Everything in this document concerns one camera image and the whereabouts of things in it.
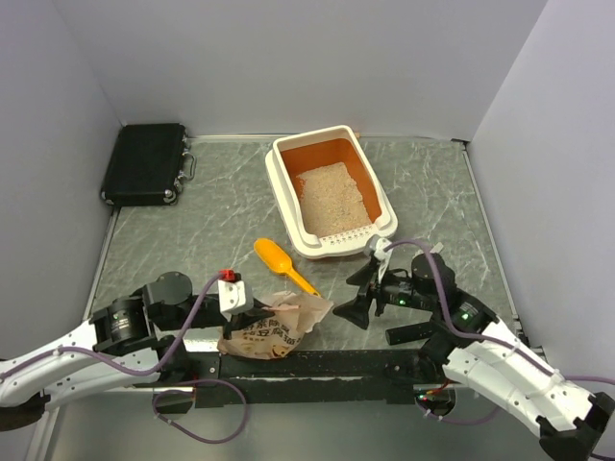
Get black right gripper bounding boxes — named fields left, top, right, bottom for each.
left=331, top=259, right=433, bottom=329

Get pink cat litter bag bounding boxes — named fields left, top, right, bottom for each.
left=217, top=291, right=333, bottom=360

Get yellow plastic litter scoop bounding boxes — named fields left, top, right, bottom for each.
left=254, top=238, right=320, bottom=297

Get white orange litter box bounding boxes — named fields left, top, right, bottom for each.
left=265, top=125, right=398, bottom=259

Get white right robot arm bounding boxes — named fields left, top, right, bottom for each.
left=333, top=253, right=614, bottom=460

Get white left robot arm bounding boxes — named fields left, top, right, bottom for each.
left=1, top=271, right=274, bottom=431

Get clean litter granules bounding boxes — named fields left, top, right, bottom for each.
left=298, top=162, right=371, bottom=238

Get black hard case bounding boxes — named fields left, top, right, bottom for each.
left=101, top=123, right=197, bottom=207

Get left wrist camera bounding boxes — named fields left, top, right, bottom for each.
left=217, top=269, right=254, bottom=319

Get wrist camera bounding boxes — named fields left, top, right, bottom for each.
left=217, top=269, right=254, bottom=319
left=363, top=234, right=392, bottom=263

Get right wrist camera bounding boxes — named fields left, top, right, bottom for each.
left=363, top=234, right=392, bottom=263

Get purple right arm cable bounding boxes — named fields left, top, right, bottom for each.
left=383, top=239, right=615, bottom=461

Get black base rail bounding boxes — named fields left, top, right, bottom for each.
left=152, top=349, right=445, bottom=404

